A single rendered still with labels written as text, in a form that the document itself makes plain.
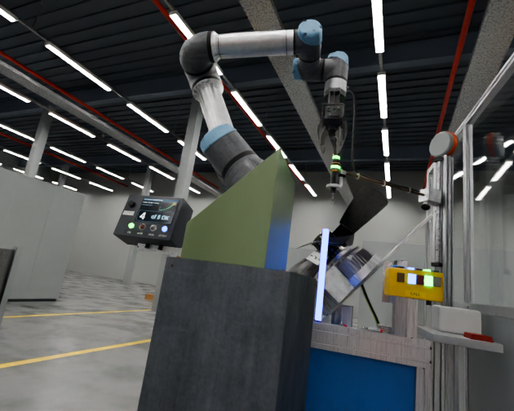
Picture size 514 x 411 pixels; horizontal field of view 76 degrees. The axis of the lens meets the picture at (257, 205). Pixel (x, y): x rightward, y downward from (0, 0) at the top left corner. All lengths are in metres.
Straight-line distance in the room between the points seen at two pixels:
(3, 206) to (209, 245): 6.50
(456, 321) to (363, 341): 0.65
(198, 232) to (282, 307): 0.26
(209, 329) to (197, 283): 0.10
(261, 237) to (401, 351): 0.66
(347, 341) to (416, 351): 0.21
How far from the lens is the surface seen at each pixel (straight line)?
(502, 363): 1.73
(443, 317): 1.73
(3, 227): 7.17
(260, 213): 0.73
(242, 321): 0.70
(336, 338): 1.19
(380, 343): 1.20
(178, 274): 0.78
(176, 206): 1.35
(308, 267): 1.60
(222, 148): 0.90
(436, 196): 2.03
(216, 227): 0.76
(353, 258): 1.56
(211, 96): 1.21
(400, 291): 1.17
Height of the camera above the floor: 0.98
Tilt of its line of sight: 13 degrees up
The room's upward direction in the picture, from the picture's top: 8 degrees clockwise
